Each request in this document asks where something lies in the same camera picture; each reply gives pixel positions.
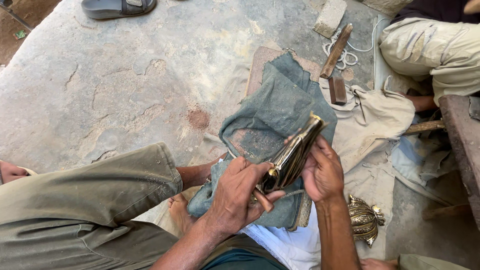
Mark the person's left hand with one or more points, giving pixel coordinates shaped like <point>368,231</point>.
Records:
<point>232,198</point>

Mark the person's right hand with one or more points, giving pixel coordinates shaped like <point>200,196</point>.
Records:
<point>323,176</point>

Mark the shiny brass casting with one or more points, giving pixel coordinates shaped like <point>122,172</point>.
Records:
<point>290,157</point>

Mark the person's foot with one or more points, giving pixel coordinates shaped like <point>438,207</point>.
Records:
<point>11,172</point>
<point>180,212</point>

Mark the ornate brass ornament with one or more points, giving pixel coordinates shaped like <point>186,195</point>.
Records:
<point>363,219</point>

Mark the beige cloth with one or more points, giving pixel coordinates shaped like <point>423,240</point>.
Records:
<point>369,123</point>

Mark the white cloth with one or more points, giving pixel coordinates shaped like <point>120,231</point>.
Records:
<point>288,243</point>

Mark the blue denim cloth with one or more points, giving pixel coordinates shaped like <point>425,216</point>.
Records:
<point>270,116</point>

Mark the small brown wooden block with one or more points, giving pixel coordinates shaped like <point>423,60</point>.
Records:
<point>337,90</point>

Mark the light blue cloth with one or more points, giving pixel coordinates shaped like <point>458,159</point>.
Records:
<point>420,157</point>

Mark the long wooden stick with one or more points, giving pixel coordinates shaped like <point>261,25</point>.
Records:
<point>336,50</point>

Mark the dark wooden bench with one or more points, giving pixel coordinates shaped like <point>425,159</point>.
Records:
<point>463,142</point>

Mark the person's olive trousers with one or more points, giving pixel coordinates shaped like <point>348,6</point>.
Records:
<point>82,210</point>

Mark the grey stone brick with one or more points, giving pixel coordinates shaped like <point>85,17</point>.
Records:
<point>330,17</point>

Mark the large pale stone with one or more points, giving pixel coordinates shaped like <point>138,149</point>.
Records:
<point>386,5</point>

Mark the grey sandal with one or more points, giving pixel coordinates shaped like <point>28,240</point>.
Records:
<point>112,8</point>

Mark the green paper scrap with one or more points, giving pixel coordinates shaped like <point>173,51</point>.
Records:
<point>20,34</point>

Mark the metal rod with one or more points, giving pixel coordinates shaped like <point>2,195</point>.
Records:
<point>15,15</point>

